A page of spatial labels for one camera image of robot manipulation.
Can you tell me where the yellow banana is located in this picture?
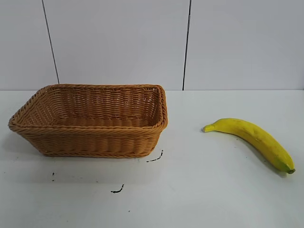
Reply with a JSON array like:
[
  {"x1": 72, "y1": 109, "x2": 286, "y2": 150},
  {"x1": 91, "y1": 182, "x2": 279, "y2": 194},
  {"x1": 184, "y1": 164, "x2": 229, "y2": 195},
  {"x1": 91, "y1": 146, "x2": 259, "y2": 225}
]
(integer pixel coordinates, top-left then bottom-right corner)
[{"x1": 202, "y1": 117, "x2": 296, "y2": 175}]

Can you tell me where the brown woven wicker basket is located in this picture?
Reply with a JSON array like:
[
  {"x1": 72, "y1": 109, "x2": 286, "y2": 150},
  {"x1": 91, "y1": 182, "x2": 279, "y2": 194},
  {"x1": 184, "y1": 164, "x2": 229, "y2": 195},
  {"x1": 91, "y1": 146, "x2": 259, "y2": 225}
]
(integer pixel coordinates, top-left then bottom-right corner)
[{"x1": 8, "y1": 83, "x2": 169, "y2": 158}]

